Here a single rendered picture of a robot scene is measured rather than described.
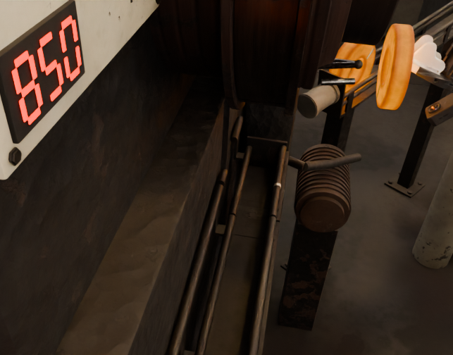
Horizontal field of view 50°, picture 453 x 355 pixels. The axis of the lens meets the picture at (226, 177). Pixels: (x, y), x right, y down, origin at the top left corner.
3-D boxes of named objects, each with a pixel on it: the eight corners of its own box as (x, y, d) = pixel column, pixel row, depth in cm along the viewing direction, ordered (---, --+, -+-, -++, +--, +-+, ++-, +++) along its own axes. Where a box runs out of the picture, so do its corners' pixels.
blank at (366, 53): (334, 108, 125) (344, 113, 123) (320, 73, 112) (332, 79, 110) (368, 60, 126) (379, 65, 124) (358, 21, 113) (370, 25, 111)
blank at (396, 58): (398, 49, 81) (419, 51, 81) (392, 9, 92) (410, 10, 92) (377, 124, 92) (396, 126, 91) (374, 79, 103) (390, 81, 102)
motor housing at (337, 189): (271, 333, 140) (297, 189, 108) (278, 275, 158) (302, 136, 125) (316, 341, 139) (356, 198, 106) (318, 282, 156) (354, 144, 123)
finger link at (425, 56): (406, 28, 87) (453, 48, 88) (389, 58, 91) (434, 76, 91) (408, 34, 85) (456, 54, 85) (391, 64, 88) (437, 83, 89)
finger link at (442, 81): (418, 58, 90) (460, 76, 91) (413, 67, 91) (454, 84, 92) (422, 69, 86) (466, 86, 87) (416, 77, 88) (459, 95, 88)
